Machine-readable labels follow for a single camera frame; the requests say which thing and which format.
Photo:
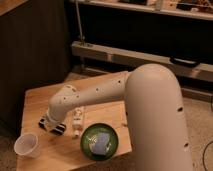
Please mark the wooden side table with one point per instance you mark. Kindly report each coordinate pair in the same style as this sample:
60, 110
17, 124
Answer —
63, 153

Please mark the green plate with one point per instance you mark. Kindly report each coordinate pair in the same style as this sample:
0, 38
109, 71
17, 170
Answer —
88, 139

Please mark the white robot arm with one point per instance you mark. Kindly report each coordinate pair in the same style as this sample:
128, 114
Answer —
155, 114

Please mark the white paper cup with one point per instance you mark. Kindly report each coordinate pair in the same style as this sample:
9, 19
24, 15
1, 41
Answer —
27, 145

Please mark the black handle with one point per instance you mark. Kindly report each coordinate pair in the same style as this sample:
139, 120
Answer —
190, 64

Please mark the white squeeze tube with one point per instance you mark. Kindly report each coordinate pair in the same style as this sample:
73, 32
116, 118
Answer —
78, 121

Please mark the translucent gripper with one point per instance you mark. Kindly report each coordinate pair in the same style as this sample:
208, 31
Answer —
50, 125

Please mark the grey metal shelf rack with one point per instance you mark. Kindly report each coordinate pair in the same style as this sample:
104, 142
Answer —
135, 34

